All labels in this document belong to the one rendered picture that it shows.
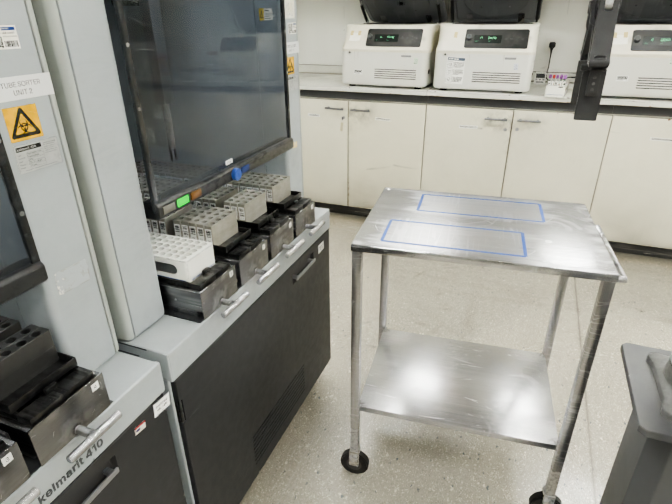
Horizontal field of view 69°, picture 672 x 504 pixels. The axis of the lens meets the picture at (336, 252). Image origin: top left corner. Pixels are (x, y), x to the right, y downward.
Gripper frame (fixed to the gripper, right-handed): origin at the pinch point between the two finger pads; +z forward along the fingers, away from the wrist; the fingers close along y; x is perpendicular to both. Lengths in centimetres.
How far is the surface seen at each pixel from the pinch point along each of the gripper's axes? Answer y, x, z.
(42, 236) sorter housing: -40, 75, 17
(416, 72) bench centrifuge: 219, 76, 20
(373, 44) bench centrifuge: 221, 104, 5
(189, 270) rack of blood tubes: -15, 70, 36
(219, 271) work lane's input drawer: -9, 67, 38
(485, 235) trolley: 31, 14, 38
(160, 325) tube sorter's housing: -21, 74, 46
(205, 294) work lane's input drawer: -15, 66, 40
